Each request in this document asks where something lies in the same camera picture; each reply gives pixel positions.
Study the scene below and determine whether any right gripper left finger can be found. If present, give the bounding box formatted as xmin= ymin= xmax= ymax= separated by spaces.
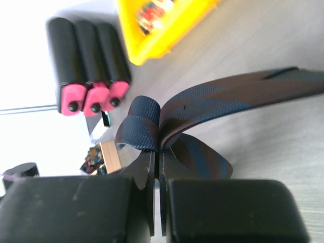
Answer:
xmin=1 ymin=152 xmax=155 ymax=242

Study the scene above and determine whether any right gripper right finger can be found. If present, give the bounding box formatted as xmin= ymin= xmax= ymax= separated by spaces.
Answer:
xmin=159 ymin=151 xmax=310 ymax=242

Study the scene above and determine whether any blue brown striped tie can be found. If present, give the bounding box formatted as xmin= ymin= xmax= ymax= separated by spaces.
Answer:
xmin=115 ymin=67 xmax=323 ymax=178

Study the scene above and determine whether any rolled blue patterned tie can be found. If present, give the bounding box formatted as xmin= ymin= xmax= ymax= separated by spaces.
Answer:
xmin=80 ymin=145 xmax=107 ymax=175

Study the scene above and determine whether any wooden compartment organizer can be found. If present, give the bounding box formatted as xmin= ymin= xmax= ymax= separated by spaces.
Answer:
xmin=99 ymin=141 xmax=122 ymax=174

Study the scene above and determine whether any black flat box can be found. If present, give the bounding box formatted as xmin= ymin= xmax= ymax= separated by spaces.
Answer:
xmin=85 ymin=111 xmax=111 ymax=144

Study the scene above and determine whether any black pink drawer box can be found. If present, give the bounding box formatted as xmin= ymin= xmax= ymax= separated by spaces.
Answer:
xmin=47 ymin=17 xmax=131 ymax=117

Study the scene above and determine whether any yellow plastic tray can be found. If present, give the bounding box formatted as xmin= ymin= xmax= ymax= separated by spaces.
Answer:
xmin=115 ymin=0 xmax=220 ymax=65

